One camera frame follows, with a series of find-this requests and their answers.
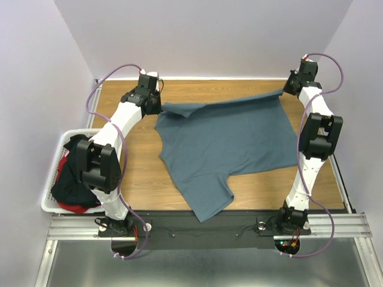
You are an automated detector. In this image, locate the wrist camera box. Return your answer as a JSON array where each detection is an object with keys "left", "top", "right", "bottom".
[
  {"left": 297, "top": 59, "right": 318, "bottom": 82},
  {"left": 137, "top": 70, "right": 159, "bottom": 91}
]

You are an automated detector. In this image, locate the red t-shirt in basket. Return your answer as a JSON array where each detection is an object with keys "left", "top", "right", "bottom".
[{"left": 51, "top": 157, "right": 101, "bottom": 213}]

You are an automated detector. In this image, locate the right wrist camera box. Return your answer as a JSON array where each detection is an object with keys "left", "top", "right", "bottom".
[{"left": 297, "top": 59, "right": 318, "bottom": 82}]

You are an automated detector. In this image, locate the blue-grey t-shirt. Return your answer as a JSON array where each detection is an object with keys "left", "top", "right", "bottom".
[{"left": 155, "top": 90, "right": 297, "bottom": 222}]

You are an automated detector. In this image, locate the aluminium front frame rail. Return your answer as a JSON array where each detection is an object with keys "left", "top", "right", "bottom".
[{"left": 47, "top": 213, "right": 372, "bottom": 240}]

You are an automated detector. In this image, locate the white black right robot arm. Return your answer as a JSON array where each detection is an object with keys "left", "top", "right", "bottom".
[{"left": 275, "top": 71, "right": 344, "bottom": 233}]

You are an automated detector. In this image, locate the aluminium left side rail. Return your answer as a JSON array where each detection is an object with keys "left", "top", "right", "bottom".
[{"left": 85, "top": 79, "right": 103, "bottom": 129}]

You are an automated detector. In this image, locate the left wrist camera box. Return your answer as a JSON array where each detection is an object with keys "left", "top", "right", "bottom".
[{"left": 137, "top": 70, "right": 159, "bottom": 91}]

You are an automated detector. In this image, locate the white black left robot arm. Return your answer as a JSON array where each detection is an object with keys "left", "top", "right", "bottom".
[{"left": 76, "top": 84, "right": 161, "bottom": 237}]

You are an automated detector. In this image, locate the black t-shirt in basket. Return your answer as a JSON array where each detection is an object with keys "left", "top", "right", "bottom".
[{"left": 51, "top": 134, "right": 100, "bottom": 209}]

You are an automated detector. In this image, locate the white plastic laundry basket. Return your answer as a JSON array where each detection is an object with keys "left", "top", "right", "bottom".
[{"left": 41, "top": 129, "right": 100, "bottom": 214}]

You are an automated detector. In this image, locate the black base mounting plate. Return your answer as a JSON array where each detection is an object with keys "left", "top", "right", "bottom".
[{"left": 98, "top": 210, "right": 312, "bottom": 257}]

